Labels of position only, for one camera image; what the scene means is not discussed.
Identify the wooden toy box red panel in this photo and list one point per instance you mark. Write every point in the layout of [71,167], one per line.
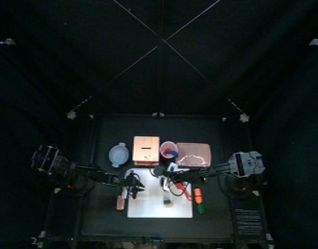
[146,149]

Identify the pink square plate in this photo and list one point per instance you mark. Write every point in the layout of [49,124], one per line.
[193,150]

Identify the pale blue bowl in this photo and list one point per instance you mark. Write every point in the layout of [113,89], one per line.
[118,155]

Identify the pink rectangular toy piece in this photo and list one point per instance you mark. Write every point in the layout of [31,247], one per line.
[121,202]

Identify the white cutting board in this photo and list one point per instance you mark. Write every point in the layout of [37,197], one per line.
[148,207]

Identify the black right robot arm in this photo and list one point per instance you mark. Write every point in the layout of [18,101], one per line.
[248,163]

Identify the black panel with white text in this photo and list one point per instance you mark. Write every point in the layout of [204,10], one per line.
[249,222]

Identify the green toy piece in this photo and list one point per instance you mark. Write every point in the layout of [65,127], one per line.
[201,208]

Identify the black cloth backdrop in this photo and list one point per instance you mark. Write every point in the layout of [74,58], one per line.
[165,74]

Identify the pink red cup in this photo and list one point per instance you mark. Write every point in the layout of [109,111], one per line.
[165,146]

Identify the red toy knife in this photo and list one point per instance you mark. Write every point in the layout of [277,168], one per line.
[185,192]

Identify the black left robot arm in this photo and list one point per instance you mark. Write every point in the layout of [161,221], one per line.
[49,159]

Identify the dark sushi roll piece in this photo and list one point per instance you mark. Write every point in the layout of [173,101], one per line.
[168,202]

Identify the small blue toy piece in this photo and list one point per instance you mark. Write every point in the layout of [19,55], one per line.
[170,154]

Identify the grey frame bracket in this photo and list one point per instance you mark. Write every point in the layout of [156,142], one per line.
[10,41]
[71,114]
[316,42]
[244,117]
[157,114]

